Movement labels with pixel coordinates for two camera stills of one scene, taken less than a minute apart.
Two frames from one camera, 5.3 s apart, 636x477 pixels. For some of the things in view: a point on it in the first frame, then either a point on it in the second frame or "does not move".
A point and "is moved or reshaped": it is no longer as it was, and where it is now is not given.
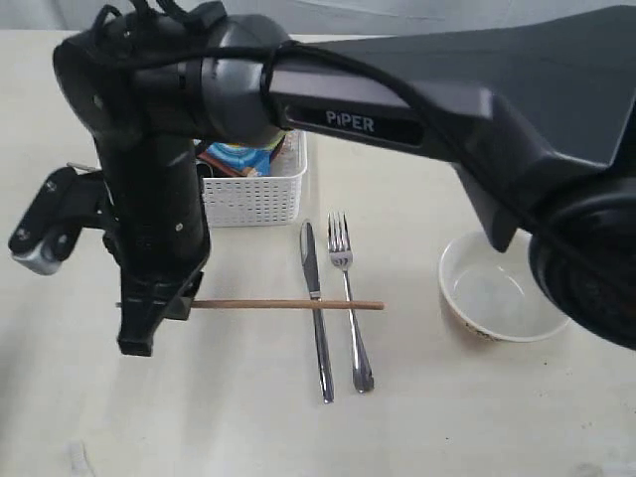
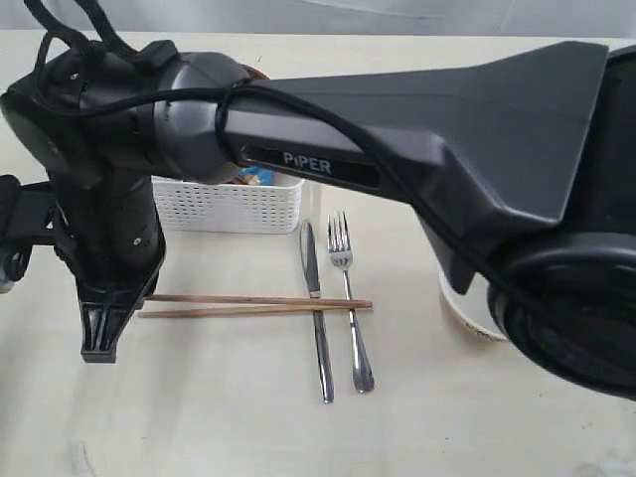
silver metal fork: [341, 254] does not move
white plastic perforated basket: [260, 201] does not move
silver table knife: [309, 257] does not move
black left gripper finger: [138, 324] -> [101, 324]
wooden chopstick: [284, 304] is moved or reshaped
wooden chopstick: [220, 164] is moved or reshaped
